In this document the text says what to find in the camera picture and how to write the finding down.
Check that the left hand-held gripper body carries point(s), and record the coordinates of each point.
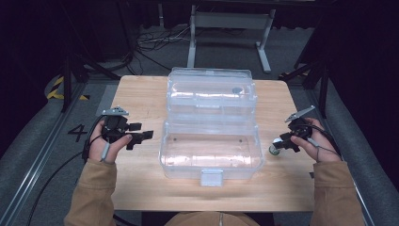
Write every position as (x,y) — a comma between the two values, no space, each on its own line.
(114,127)

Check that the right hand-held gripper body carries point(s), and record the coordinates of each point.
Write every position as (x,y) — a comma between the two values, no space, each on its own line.
(299,125)

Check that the small white bottle green label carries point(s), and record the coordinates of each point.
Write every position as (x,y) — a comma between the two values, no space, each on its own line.
(275,150)

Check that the clear plastic storage box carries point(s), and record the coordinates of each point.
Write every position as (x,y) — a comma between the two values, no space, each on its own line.
(211,135)

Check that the person's left hand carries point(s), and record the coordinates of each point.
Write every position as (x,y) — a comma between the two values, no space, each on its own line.
(100,147)

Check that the person's right hand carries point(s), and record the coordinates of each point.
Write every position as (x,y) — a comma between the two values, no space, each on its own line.
(320,147)

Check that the grey tape piece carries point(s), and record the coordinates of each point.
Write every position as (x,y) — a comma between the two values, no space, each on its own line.
(311,174)

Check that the black metal stand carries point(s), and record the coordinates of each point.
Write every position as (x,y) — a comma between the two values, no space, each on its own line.
(316,73)
(67,78)

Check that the person's tan clothing torso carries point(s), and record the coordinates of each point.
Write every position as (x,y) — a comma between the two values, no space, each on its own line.
(213,219)

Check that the metal floor rail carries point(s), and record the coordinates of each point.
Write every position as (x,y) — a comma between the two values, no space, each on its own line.
(37,160)

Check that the grey metal desk frame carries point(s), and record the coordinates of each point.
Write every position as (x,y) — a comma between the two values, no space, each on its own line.
(230,20)

